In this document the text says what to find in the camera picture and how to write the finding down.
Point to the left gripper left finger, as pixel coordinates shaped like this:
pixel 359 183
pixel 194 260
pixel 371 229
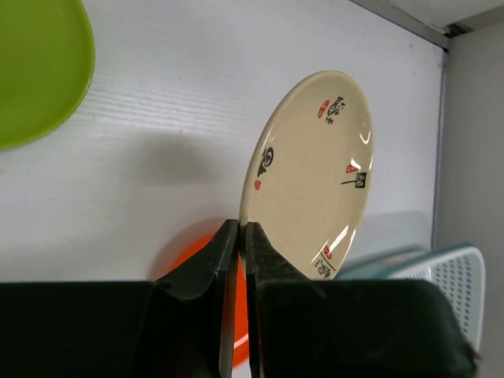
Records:
pixel 111 329

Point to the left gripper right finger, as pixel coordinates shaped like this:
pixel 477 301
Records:
pixel 299 327

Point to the beige plate with characters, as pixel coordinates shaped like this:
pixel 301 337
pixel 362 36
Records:
pixel 309 176

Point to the white perforated plastic bin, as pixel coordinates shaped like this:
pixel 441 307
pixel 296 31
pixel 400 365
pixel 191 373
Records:
pixel 458 271

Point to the orange plate right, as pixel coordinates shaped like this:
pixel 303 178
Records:
pixel 176 253

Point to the green plate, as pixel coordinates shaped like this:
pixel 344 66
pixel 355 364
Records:
pixel 47 63

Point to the aluminium rail right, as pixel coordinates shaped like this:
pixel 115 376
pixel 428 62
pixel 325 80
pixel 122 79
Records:
pixel 384 9

